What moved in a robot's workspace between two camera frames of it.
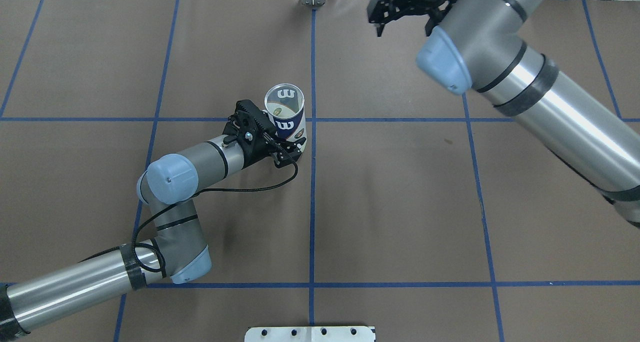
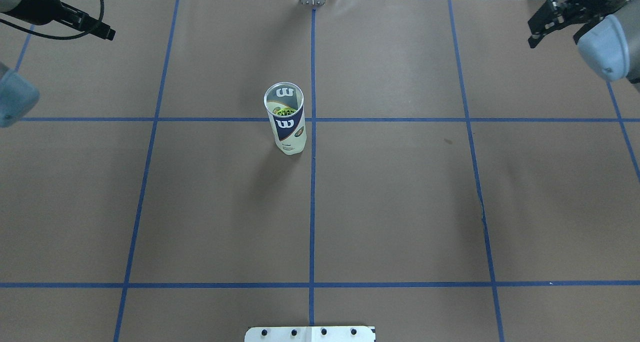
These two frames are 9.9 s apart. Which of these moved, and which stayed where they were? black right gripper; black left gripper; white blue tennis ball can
Moved: black left gripper; black right gripper
Stayed: white blue tennis ball can
